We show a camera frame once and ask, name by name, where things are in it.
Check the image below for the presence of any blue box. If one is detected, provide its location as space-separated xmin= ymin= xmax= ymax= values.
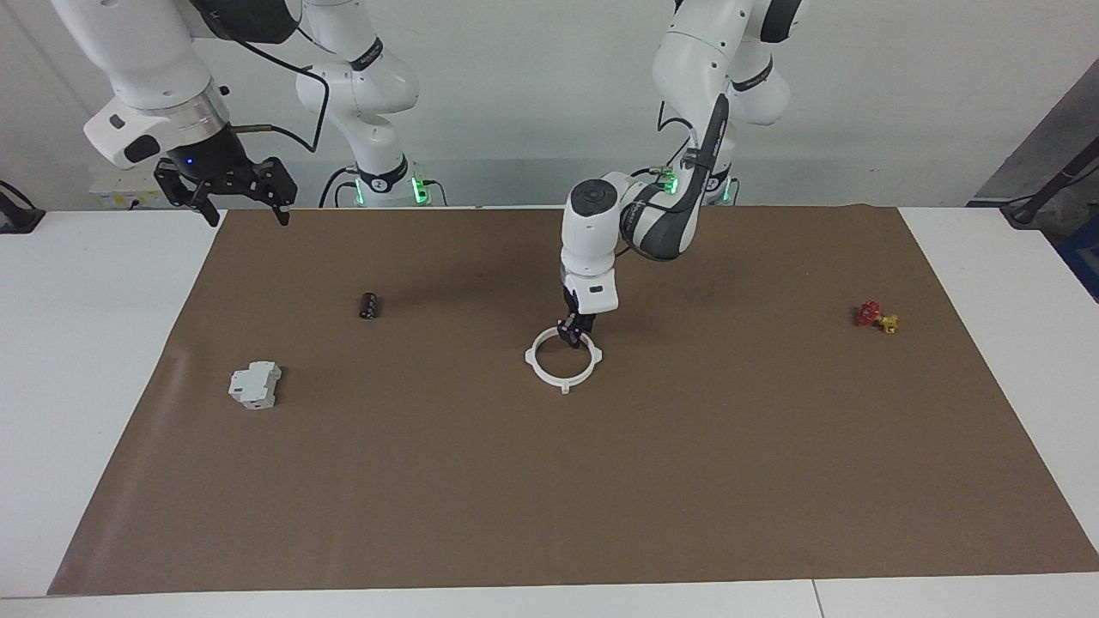
xmin=1060 ymin=215 xmax=1099 ymax=301

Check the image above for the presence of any black clamp mount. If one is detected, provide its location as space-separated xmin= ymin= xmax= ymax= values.
xmin=0 ymin=180 xmax=46 ymax=234

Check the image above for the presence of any white circuit breaker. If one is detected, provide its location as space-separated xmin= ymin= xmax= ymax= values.
xmin=228 ymin=360 xmax=282 ymax=410

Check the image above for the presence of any white half-ring pipe clamp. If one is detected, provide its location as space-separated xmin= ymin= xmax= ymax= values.
xmin=562 ymin=328 xmax=604 ymax=389
xmin=525 ymin=324 xmax=568 ymax=396

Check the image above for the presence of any black stand pole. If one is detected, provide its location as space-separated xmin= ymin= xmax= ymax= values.
xmin=1000 ymin=137 xmax=1099 ymax=228

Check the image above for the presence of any white wall socket strip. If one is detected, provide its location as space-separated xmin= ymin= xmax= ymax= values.
xmin=88 ymin=165 xmax=173 ymax=209

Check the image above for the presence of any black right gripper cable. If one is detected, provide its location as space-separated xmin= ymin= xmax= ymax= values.
xmin=223 ymin=34 xmax=331 ymax=154

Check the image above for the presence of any red yellow valve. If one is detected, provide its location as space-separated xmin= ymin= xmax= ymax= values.
xmin=854 ymin=300 xmax=900 ymax=336

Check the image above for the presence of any black base cable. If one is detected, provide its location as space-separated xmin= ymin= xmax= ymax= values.
xmin=318 ymin=166 xmax=361 ymax=209

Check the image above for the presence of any brown table mat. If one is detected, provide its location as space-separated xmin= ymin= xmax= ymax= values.
xmin=47 ymin=206 xmax=1099 ymax=596

